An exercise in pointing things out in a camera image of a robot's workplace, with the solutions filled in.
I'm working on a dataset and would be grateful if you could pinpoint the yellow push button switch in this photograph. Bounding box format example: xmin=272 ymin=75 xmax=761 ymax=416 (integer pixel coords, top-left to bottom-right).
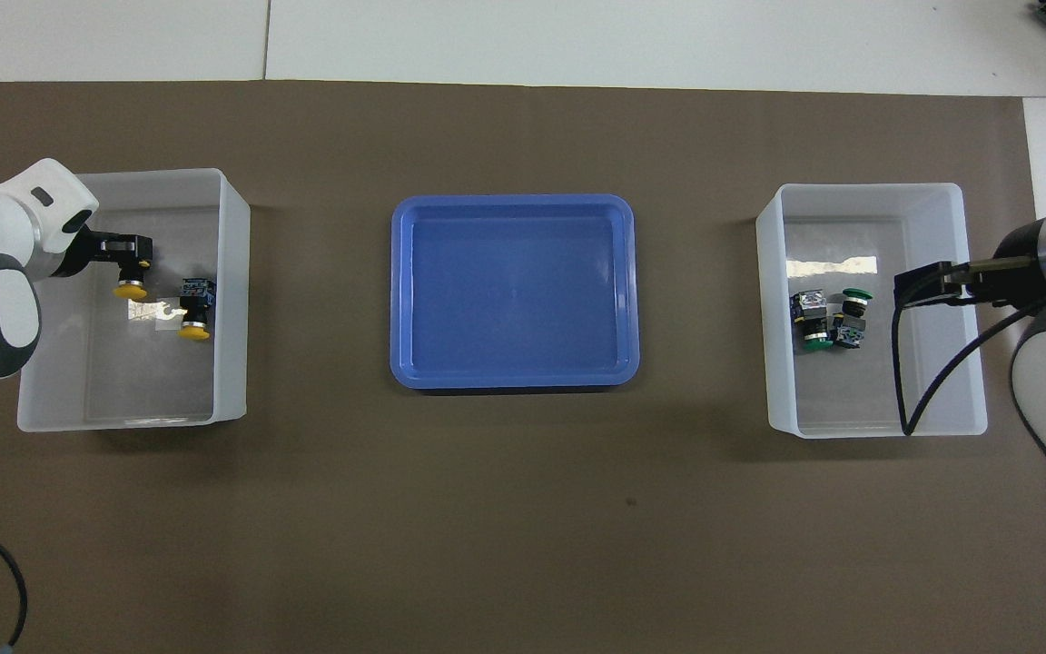
xmin=178 ymin=279 xmax=218 ymax=342
xmin=113 ymin=259 xmax=152 ymax=302

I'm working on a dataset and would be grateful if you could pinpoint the translucent white plastic box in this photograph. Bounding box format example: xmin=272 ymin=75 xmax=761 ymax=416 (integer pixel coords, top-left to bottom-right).
xmin=755 ymin=183 xmax=990 ymax=440
xmin=16 ymin=168 xmax=252 ymax=434

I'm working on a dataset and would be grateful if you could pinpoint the brown paper table mat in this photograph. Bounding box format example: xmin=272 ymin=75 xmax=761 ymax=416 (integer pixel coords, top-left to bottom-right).
xmin=0 ymin=80 xmax=1046 ymax=654

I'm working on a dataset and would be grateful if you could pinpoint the green push button switch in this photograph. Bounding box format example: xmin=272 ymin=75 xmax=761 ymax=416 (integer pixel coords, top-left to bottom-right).
xmin=791 ymin=289 xmax=833 ymax=352
xmin=830 ymin=286 xmax=878 ymax=351

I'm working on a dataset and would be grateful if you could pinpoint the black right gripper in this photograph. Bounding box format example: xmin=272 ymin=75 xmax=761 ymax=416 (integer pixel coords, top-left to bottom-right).
xmin=893 ymin=220 xmax=1046 ymax=312

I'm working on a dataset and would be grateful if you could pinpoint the blue plastic tray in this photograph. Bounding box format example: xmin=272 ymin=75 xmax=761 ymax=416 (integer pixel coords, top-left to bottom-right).
xmin=390 ymin=193 xmax=640 ymax=391

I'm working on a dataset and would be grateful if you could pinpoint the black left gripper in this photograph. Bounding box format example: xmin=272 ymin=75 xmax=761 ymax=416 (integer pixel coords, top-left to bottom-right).
xmin=51 ymin=225 xmax=154 ymax=281

